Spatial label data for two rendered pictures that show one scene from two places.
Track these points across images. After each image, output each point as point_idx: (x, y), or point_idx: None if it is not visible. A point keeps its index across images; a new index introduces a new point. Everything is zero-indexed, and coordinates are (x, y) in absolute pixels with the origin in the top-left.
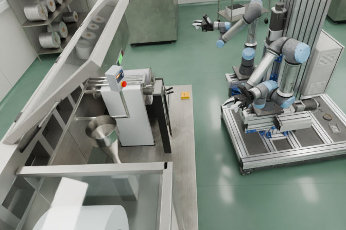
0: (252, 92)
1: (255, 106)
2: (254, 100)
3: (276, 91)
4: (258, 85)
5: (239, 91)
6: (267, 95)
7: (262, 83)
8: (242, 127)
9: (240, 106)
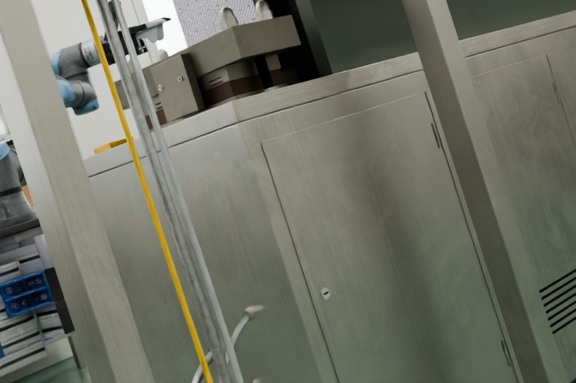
0: (103, 36)
1: (97, 103)
2: (90, 88)
3: (9, 148)
4: (70, 46)
5: (69, 96)
6: (19, 164)
7: (63, 48)
8: (71, 326)
9: (143, 39)
